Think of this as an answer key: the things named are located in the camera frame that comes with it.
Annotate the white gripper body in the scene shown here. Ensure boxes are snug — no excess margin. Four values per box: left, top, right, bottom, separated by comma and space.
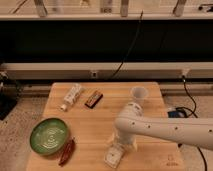
104, 133, 134, 169

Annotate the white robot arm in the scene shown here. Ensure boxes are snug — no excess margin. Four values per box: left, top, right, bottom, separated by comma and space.
104, 102, 213, 168

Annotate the clear plastic cup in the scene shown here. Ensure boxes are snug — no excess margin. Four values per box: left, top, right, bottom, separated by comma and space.
131, 86, 148, 105

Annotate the red chili pepper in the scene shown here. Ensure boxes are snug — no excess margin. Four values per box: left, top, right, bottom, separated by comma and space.
59, 139, 75, 166

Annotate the brown chocolate bar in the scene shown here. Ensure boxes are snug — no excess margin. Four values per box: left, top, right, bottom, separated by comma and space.
85, 91, 103, 109

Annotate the blue box on floor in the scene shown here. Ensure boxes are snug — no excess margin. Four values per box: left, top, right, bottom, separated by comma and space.
168, 109, 185, 118

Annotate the white plastic bottle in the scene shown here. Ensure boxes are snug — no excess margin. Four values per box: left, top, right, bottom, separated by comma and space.
60, 83, 83, 111

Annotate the green ceramic bowl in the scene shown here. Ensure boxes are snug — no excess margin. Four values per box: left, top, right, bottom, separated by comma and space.
30, 118, 69, 156

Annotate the black equipment at left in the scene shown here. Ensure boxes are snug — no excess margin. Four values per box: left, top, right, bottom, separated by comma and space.
0, 71, 21, 121

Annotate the black hanging cable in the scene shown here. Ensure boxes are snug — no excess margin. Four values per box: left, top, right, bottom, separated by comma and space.
107, 9, 145, 81

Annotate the black cable at right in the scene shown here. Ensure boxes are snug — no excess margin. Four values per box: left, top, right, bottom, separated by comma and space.
180, 75, 208, 171

